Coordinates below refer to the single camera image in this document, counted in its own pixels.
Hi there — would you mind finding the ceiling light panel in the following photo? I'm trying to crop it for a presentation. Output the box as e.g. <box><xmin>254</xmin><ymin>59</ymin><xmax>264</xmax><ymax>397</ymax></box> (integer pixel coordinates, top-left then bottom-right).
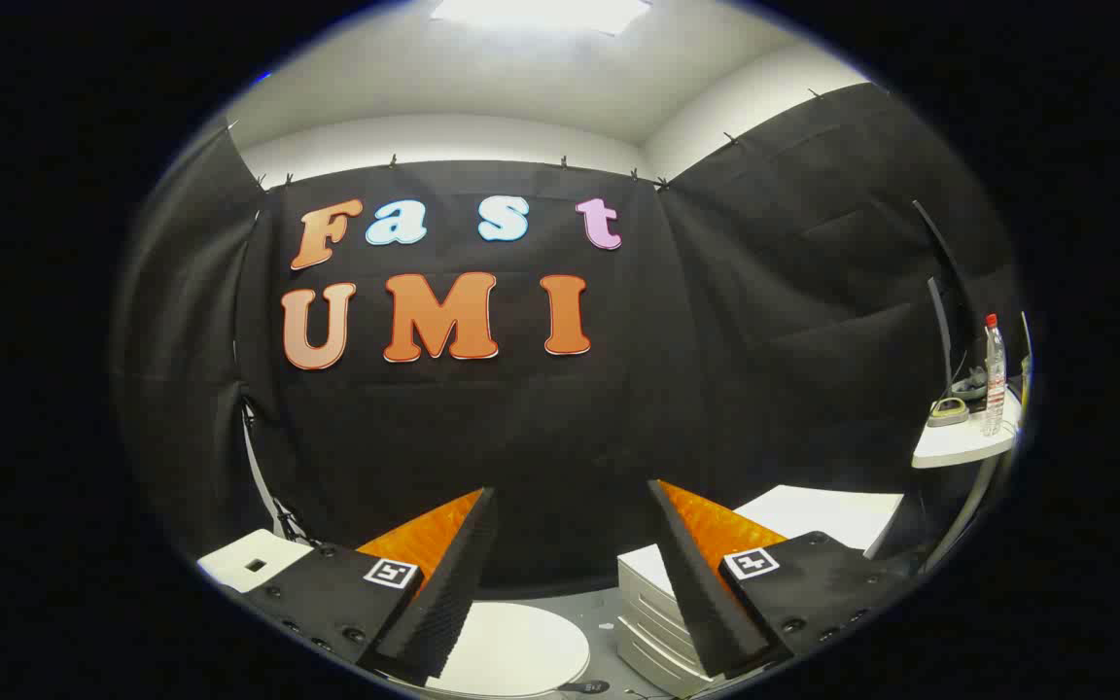
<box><xmin>429</xmin><ymin>0</ymin><xmax>654</xmax><ymax>38</ymax></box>

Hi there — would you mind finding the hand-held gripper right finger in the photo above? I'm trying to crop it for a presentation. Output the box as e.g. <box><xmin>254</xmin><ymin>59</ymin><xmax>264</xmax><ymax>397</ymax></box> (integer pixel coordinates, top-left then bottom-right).
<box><xmin>647</xmin><ymin>478</ymin><xmax>913</xmax><ymax>680</ymax></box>

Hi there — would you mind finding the black backdrop cloth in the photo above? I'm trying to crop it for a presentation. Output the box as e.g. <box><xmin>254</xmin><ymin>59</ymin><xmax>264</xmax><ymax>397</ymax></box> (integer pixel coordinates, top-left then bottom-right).
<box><xmin>113</xmin><ymin>83</ymin><xmax>1020</xmax><ymax>592</ymax></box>

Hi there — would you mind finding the white drawer cabinet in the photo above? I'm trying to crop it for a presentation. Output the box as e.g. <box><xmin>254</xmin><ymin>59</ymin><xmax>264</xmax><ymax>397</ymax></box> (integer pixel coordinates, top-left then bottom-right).
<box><xmin>615</xmin><ymin>484</ymin><xmax>906</xmax><ymax>699</ymax></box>

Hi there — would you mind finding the clear plastic water bottle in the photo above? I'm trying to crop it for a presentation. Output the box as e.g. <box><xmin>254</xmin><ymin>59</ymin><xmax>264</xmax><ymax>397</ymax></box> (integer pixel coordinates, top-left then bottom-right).
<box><xmin>981</xmin><ymin>313</ymin><xmax>1008</xmax><ymax>438</ymax></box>

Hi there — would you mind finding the white side table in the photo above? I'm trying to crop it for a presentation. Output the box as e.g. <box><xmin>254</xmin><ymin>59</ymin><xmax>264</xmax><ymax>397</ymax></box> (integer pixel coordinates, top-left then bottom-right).
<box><xmin>912</xmin><ymin>387</ymin><xmax>1024</xmax><ymax>575</ymax></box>

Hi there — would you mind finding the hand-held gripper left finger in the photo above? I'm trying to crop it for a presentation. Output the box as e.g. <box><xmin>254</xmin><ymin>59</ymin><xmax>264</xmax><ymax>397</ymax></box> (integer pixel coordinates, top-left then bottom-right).
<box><xmin>229</xmin><ymin>486</ymin><xmax>501</xmax><ymax>686</ymax></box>

